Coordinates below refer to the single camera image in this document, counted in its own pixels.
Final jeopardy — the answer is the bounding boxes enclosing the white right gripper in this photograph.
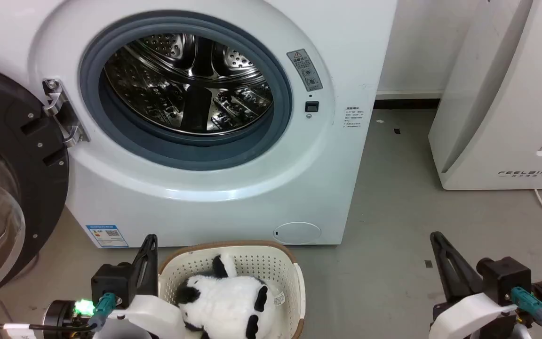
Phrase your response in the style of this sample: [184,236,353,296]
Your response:
[429,231,542,339]

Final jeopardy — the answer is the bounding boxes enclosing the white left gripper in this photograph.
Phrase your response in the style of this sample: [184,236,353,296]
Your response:
[45,234,190,339]

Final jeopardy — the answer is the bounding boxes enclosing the black and white plush panda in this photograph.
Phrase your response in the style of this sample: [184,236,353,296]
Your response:
[175,254,285,339]

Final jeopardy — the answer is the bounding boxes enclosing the black washing machine door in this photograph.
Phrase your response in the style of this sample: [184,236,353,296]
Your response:
[0,60,71,307]

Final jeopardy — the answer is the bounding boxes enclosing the stainless steel washing machine drum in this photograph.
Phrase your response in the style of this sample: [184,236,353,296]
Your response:
[103,33,274,137]

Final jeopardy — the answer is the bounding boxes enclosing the blue energy label sticker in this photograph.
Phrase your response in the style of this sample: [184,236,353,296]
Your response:
[86,224,129,248]

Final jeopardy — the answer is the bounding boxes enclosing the cream perforated laundry basket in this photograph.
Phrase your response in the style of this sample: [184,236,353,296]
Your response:
[158,241,306,339]

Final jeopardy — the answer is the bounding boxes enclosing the grey rubber door gasket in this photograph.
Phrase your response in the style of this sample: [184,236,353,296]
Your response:
[79,16,294,171]

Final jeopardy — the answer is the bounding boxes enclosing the white front-load washing machine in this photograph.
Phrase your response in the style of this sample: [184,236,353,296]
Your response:
[0,0,399,249]

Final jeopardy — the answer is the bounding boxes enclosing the oval white filter cover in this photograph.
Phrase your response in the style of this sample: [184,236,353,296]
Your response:
[273,222,322,245]

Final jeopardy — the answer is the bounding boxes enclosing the white air purifier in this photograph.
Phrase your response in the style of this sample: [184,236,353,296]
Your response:
[428,0,542,191]

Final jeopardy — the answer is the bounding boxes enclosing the chrome door hinge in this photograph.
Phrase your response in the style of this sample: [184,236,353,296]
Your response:
[42,79,90,148]

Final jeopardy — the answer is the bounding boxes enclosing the black baseboard strip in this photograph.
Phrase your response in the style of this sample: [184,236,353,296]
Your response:
[374,98,441,110]

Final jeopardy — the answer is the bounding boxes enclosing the small white text label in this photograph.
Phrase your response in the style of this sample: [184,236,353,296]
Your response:
[344,106,365,129]

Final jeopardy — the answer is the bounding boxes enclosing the grey warning sticker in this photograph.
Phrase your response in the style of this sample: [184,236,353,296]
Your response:
[287,48,323,92]

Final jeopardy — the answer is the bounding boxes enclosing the left teal plug black cable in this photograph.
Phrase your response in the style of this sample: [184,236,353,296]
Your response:
[0,292,117,339]

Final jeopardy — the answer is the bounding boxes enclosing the teal plug black cable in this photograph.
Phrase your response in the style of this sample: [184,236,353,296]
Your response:
[510,286,542,339]
[0,292,117,339]

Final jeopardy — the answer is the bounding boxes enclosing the right teal plug black cable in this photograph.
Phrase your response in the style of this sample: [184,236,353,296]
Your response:
[510,286,542,339]

